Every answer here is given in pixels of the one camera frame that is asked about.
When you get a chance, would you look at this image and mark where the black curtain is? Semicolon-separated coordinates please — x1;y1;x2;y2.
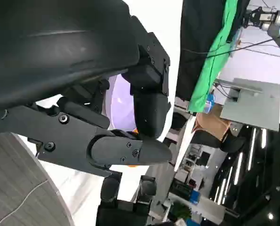
177;0;251;102

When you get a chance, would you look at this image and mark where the grey metal cabinet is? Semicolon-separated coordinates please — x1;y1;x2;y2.
219;77;280;132

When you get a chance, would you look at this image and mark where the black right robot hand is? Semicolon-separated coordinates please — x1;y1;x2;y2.
96;174;157;226

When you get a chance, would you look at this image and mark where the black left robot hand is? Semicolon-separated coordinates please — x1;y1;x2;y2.
0;0;173;178

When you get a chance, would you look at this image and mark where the blue storage box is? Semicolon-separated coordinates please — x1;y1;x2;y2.
188;190;201;206

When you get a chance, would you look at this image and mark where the lilac plate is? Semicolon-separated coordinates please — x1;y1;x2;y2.
101;73;140;132

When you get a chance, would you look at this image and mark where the brown cardboard box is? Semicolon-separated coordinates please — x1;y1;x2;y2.
193;105;232;143

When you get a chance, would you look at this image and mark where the green cloth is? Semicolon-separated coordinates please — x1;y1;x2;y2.
188;0;246;113

